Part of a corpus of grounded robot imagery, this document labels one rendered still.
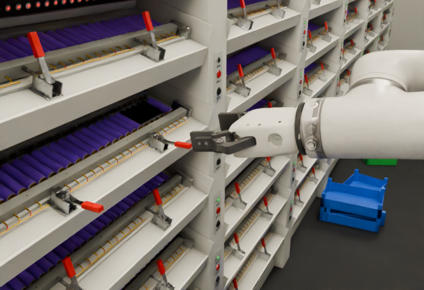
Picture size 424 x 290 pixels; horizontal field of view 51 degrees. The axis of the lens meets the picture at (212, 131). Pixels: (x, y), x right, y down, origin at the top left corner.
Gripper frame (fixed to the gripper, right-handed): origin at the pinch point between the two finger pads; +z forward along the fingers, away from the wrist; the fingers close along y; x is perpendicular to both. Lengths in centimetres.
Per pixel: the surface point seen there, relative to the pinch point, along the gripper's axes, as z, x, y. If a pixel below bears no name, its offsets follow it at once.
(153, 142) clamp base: 21.4, -6.0, 11.3
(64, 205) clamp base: 19.7, -6.5, -15.4
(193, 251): 31, -44, 28
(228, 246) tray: 37, -61, 57
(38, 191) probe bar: 23.1, -3.6, -16.6
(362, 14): 21, -5, 240
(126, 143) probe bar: 22.9, -3.8, 5.0
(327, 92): 29, -37, 170
